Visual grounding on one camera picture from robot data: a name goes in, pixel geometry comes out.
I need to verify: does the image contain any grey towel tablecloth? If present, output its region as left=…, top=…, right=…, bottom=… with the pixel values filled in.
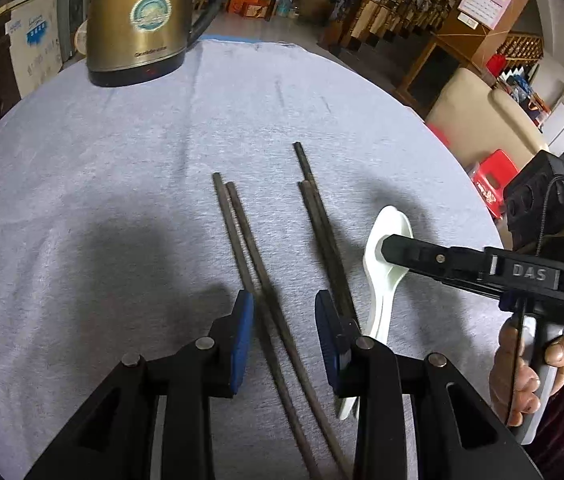
left=0, top=35, right=512, bottom=480

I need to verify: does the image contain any beige sofa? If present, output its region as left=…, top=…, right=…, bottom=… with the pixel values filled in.
left=424, top=66, right=551, bottom=172

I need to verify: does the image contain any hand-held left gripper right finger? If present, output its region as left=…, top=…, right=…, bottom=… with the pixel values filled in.
left=314, top=289, right=545, bottom=480

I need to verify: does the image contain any wooden staircase railing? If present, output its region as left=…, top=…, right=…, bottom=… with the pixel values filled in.
left=336, top=0, right=463, bottom=52

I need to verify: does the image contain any orange cardboard box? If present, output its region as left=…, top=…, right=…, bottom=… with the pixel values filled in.
left=228, top=0, right=263, bottom=19

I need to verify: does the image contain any white ceramic spoon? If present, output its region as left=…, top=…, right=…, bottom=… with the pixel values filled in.
left=336, top=205, right=415, bottom=421

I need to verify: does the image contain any person's right hand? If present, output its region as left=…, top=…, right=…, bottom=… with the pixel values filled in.
left=489, top=322, right=564, bottom=429

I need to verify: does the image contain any red plastic stool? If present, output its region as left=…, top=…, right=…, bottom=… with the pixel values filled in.
left=470, top=149, right=521, bottom=219

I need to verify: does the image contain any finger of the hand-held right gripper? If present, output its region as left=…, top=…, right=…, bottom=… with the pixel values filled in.
left=381, top=233, right=501, bottom=302

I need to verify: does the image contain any brown wooden pillar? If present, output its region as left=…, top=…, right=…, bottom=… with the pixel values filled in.
left=396, top=0, right=545, bottom=117

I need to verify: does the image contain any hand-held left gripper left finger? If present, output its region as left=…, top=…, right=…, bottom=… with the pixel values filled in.
left=24, top=290, right=255, bottom=480

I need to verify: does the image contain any brass electric kettle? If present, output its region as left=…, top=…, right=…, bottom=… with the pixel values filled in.
left=85, top=0, right=229, bottom=89

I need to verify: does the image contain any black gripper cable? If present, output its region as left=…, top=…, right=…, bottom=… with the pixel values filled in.
left=506, top=174, right=564, bottom=427

